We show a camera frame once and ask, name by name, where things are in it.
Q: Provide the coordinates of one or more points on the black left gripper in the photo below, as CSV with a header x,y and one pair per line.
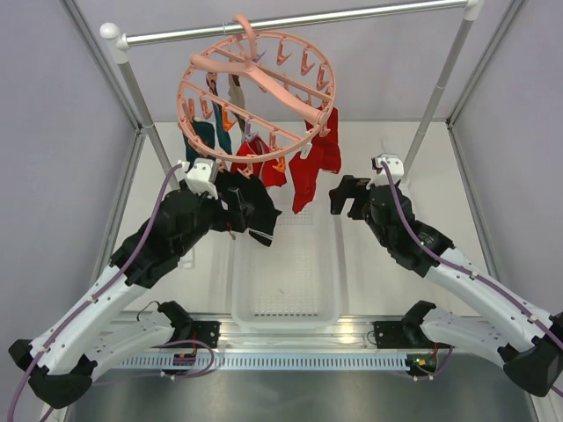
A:
x,y
229,220

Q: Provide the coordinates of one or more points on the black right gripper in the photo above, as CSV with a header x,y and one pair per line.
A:
x,y
349,186

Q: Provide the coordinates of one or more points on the black sock white stripes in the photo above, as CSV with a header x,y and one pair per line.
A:
x,y
264,217

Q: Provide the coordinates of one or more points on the red sock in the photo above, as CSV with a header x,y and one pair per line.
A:
x,y
325,151
304,173
266,171

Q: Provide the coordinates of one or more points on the pink round clip hanger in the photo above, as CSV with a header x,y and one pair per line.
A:
x,y
284,131

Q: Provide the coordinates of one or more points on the cream brown sock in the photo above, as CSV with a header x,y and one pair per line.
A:
x,y
237,98

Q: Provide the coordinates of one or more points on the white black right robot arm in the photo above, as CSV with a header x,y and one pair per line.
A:
x,y
521,339

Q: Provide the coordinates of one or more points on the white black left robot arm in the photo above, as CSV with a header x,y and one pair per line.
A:
x,y
63,363

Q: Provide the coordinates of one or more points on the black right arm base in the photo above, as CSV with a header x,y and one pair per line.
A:
x,y
404,333

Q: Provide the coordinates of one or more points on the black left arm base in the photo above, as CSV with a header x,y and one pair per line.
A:
x,y
184,327

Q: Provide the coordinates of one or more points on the white plastic basket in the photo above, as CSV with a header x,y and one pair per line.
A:
x,y
292,284

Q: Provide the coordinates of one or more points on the white metal drying rack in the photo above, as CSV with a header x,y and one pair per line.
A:
x,y
235,53

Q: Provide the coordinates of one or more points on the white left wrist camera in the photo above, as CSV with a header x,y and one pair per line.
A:
x,y
201,177

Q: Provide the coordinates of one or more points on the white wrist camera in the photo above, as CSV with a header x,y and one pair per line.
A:
x,y
388,169
201,177

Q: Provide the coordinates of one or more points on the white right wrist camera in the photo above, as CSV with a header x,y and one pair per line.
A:
x,y
388,169

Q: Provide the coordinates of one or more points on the white slotted cable duct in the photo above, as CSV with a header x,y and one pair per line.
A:
x,y
269,361

